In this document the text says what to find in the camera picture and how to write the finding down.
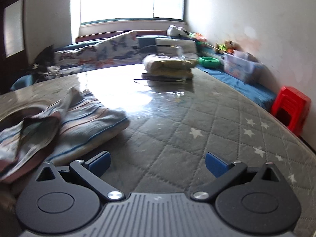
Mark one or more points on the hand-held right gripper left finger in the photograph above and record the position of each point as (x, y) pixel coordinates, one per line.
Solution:
(101, 161)

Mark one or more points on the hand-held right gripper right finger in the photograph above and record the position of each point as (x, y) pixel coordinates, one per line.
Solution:
(214, 164)

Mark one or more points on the blue striped garment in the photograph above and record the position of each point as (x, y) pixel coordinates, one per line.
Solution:
(93, 118)

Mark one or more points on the folded yellow clothes stack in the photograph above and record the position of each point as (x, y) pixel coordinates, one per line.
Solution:
(170, 66)

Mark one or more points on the blue mat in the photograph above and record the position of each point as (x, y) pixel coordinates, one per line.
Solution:
(242, 86)

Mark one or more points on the round inset cooktop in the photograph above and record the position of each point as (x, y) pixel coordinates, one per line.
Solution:
(24, 105)

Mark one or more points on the flat butterfly print cushion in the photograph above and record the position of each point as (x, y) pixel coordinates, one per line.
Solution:
(111, 65)

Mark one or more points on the red plastic stool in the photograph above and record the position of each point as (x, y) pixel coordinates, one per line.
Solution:
(292, 103)

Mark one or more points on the clear plastic storage box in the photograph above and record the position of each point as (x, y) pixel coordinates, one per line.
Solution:
(240, 66)

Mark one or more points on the green plastic bowl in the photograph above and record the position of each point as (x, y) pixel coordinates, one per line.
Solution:
(209, 62)

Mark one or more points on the long butterfly print cushion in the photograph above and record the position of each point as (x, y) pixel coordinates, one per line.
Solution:
(74, 55)

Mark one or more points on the blue chair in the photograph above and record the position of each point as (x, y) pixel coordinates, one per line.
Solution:
(22, 82)

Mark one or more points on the black bag pile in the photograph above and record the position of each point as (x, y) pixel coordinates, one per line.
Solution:
(44, 61)

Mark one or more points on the large butterfly print cushion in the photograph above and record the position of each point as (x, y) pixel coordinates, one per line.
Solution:
(118, 47)

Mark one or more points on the clear plastic container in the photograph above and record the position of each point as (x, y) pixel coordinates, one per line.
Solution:
(180, 51)

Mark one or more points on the plush toy group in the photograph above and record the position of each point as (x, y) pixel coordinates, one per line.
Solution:
(227, 47)

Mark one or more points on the white pillow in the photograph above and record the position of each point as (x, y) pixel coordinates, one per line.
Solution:
(172, 45)

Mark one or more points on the colourful toy pile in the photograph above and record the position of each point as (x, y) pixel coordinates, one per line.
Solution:
(197, 37)

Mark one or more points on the dark wooden door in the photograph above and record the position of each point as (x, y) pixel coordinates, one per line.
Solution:
(12, 66)

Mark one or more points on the white plush toy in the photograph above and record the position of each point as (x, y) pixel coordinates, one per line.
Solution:
(176, 30)

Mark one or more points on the window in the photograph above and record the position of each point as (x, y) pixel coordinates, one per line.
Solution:
(128, 0)

